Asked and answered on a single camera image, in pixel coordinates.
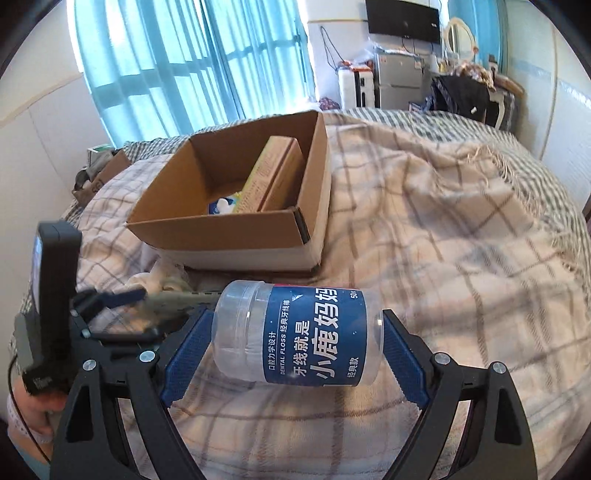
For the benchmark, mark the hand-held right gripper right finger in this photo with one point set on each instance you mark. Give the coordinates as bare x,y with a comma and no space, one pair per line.
406,364

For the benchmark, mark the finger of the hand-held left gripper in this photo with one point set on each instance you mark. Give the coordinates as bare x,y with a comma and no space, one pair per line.
120,297
120,334

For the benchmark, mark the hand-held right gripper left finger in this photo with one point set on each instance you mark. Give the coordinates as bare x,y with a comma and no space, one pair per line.
184,357

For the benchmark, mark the grey-green small item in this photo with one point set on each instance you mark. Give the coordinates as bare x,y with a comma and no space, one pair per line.
180,300

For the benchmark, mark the clear jar with blue label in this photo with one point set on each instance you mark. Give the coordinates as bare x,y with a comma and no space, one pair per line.
314,332

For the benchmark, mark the person's left forearm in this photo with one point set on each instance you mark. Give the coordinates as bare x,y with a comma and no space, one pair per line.
30,408

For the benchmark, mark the small brown cardboard box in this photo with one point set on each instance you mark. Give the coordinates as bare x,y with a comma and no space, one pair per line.
108,175

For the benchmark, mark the beige plaid blanket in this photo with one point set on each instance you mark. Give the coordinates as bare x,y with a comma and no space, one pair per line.
415,230

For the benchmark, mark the blue and white packet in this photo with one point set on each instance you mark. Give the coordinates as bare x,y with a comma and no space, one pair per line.
221,205

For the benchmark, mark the green and white box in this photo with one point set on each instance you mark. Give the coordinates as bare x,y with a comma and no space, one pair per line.
99,156

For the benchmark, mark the long beige box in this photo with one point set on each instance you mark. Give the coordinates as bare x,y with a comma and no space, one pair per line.
272,175

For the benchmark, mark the grey checked bedsheet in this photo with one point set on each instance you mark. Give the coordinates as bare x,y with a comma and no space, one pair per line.
531,170

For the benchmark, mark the blue window curtain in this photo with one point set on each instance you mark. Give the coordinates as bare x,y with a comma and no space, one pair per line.
184,60

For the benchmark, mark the dark jacket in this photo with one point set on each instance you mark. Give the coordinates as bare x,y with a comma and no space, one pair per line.
461,99

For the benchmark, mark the silver small fridge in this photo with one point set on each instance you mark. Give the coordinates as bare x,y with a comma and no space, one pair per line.
399,83

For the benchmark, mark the wooden desk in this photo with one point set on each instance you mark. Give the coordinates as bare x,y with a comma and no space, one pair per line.
508,92

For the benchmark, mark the white framed mirror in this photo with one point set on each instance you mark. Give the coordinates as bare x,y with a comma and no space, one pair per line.
459,37

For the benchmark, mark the black wall television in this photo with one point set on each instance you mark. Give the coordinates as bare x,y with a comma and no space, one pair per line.
401,18

